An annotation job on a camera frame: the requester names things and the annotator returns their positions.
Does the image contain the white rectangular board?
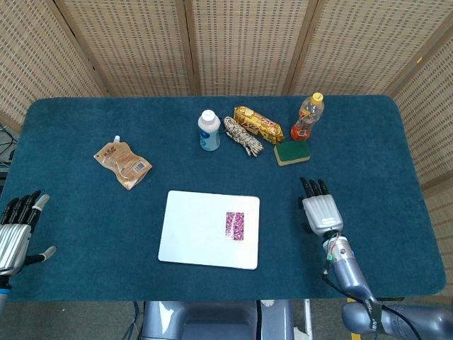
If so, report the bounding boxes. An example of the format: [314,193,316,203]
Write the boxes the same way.
[157,190,261,271]

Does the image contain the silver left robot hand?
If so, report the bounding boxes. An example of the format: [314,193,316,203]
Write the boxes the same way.
[0,190,57,277]

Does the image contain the yellow biscuit packet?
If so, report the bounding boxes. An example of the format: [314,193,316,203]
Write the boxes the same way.
[233,106,285,145]

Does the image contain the green and yellow sponge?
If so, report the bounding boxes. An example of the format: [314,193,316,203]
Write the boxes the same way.
[273,140,312,167]

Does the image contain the woven folding screen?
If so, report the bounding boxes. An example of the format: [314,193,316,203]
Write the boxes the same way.
[0,0,453,284]

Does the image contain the teal felt table cover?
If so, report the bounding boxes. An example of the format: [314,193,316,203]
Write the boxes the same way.
[0,94,447,302]

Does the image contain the brown spout pouch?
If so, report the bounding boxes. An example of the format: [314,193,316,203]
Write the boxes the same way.
[93,135,153,191]

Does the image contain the orange drink bottle yellow cap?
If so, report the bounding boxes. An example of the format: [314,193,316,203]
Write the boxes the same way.
[290,91,326,142]

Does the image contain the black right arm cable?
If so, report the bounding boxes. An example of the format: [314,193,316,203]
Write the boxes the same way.
[321,260,406,334]

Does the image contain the grey robot torso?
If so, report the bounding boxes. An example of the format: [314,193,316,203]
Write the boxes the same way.
[141,300,295,340]

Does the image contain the white milk bottle blue label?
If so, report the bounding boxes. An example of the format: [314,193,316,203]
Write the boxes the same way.
[197,109,222,152]

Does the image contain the background cable bundle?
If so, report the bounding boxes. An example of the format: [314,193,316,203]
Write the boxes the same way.
[0,123,19,173]

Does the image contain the pink patterned packet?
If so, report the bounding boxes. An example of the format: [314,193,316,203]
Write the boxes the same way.
[225,211,246,242]

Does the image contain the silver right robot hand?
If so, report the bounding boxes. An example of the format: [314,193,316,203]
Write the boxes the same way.
[297,176,345,237]

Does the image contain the coiled beige speckled rope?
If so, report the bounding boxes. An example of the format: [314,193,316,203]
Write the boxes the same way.
[222,116,265,157]

